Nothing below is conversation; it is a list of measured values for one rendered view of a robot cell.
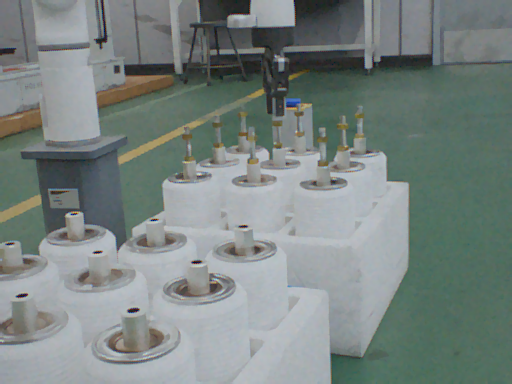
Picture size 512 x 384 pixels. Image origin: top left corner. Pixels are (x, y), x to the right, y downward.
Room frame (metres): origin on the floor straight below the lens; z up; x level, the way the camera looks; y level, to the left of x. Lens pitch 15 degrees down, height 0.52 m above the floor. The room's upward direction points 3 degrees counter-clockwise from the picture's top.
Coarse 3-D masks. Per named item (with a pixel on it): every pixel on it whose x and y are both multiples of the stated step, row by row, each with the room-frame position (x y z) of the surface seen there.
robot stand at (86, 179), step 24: (96, 144) 1.24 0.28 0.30; (120, 144) 1.28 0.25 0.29; (48, 168) 1.22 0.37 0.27; (72, 168) 1.20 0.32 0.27; (96, 168) 1.21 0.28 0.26; (48, 192) 1.22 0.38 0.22; (72, 192) 1.21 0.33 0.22; (96, 192) 1.21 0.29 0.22; (120, 192) 1.28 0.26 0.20; (48, 216) 1.22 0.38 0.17; (96, 216) 1.21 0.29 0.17; (120, 216) 1.27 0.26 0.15; (120, 240) 1.26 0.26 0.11
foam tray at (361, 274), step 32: (224, 224) 1.10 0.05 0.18; (288, 224) 1.07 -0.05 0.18; (384, 224) 1.10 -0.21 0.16; (288, 256) 0.99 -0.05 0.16; (320, 256) 0.97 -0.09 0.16; (352, 256) 0.95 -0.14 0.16; (384, 256) 1.10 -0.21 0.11; (320, 288) 0.97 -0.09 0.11; (352, 288) 0.95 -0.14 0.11; (384, 288) 1.10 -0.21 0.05; (352, 320) 0.95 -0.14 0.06; (352, 352) 0.95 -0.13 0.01
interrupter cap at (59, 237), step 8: (88, 224) 0.88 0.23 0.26; (56, 232) 0.86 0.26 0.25; (64, 232) 0.86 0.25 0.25; (88, 232) 0.86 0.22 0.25; (96, 232) 0.85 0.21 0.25; (104, 232) 0.85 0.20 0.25; (48, 240) 0.83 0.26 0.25; (56, 240) 0.83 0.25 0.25; (64, 240) 0.83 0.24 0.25; (72, 240) 0.82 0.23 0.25; (80, 240) 0.82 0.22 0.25; (88, 240) 0.82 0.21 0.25; (96, 240) 0.83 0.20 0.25
